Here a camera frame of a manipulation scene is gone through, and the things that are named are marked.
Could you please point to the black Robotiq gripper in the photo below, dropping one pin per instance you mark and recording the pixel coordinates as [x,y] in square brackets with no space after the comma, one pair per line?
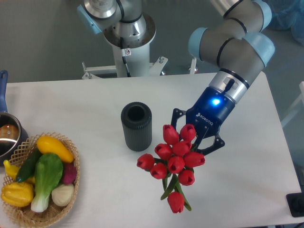
[207,115]

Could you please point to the red tulip bouquet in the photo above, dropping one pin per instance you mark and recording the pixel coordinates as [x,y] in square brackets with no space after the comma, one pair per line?
[174,165]

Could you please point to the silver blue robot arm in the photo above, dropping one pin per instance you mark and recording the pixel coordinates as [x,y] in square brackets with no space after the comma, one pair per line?
[237,47]

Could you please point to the dark ribbed cylindrical vase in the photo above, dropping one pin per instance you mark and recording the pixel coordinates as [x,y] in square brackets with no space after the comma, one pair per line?
[136,118]

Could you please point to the black device at edge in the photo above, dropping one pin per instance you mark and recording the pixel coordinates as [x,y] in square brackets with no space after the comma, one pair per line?
[296,204]

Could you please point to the purple radish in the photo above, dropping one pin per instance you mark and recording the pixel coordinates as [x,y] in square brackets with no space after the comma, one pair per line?
[69,173]

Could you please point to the blue plastic bag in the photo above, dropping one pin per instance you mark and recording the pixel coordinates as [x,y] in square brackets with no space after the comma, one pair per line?
[288,15]

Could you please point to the yellow squash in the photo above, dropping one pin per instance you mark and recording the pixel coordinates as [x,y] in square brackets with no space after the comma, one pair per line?
[48,144]

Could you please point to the white garlic bulb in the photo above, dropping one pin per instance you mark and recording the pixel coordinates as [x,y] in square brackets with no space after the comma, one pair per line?
[62,195]

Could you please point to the green bok choy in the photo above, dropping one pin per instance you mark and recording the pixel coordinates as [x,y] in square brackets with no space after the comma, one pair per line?
[48,172]

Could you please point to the dark green cucumber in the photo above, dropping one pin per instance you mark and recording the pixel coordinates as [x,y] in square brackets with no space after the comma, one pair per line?
[27,169]

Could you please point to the small yellow gourd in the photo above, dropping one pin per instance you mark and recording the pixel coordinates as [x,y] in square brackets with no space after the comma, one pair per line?
[12,170]

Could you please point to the yellow bell pepper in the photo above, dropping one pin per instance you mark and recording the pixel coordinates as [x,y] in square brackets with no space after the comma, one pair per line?
[17,194]

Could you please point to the woven wicker basket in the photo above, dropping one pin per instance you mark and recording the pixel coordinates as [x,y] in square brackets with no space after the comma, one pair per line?
[24,217]

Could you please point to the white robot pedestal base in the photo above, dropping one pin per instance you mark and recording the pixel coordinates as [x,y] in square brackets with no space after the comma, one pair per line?
[130,44]

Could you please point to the white frame at right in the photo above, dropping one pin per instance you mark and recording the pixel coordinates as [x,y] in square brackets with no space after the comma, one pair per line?
[294,108]

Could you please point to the blue handled saucepan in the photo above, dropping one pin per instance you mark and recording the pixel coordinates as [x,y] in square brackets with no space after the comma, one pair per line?
[12,133]

